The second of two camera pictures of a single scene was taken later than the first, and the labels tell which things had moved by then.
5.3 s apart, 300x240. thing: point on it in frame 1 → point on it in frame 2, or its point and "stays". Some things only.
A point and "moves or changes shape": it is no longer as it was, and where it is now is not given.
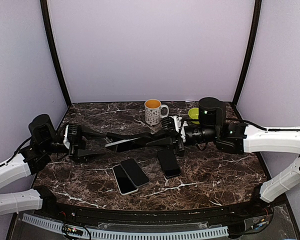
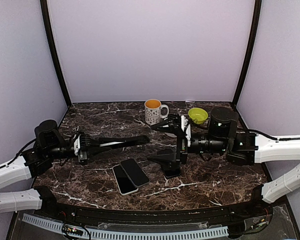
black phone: (126, 145) moves or changes shape
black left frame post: (46, 13) stays
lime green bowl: (193, 113) stays
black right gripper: (170, 138) → (181, 141)
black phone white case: (125, 185) stays
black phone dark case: (169, 163) stays
